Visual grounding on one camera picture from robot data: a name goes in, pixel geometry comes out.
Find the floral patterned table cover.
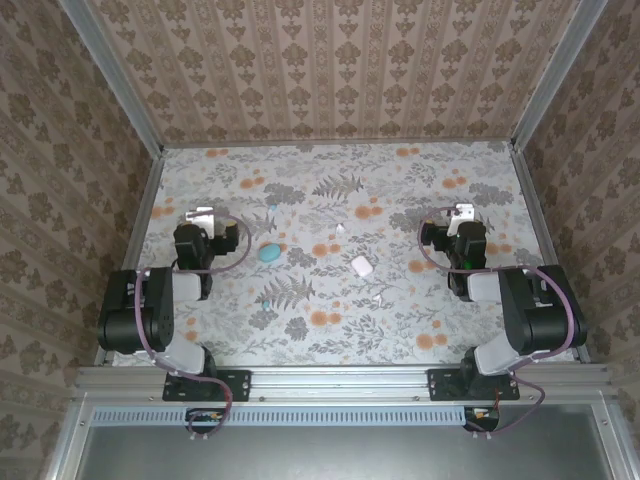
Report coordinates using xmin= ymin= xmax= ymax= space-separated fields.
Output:
xmin=113 ymin=141 xmax=582 ymax=367

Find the black connector board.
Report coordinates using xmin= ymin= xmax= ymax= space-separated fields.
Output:
xmin=185 ymin=406 xmax=227 ymax=436
xmin=463 ymin=405 xmax=502 ymax=434

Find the grey metal sheet panel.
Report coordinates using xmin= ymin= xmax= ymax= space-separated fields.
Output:
xmin=74 ymin=403 xmax=619 ymax=480

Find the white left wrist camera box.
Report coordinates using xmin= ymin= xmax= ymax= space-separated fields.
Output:
xmin=184 ymin=206 xmax=217 ymax=239

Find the aluminium table side rail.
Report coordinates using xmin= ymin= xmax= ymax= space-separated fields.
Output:
xmin=507 ymin=143 xmax=592 ymax=364
xmin=93 ymin=148 xmax=167 ymax=366

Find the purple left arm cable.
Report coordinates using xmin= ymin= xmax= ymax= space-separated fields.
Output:
xmin=133 ymin=208 xmax=253 ymax=442

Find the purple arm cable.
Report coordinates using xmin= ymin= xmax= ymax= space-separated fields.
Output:
xmin=417 ymin=206 xmax=577 ymax=442
xmin=133 ymin=208 xmax=253 ymax=442

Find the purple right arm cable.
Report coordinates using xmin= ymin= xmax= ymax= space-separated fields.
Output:
xmin=417 ymin=206 xmax=577 ymax=442

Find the aluminium frame post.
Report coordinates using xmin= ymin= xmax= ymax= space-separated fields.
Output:
xmin=509 ymin=0 xmax=610 ymax=152
xmin=57 ymin=0 xmax=166 ymax=157

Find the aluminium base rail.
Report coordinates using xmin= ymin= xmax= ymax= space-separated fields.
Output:
xmin=74 ymin=363 xmax=614 ymax=402

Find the grey slotted cable duct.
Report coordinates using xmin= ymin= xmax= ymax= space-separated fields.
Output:
xmin=92 ymin=405 xmax=470 ymax=427

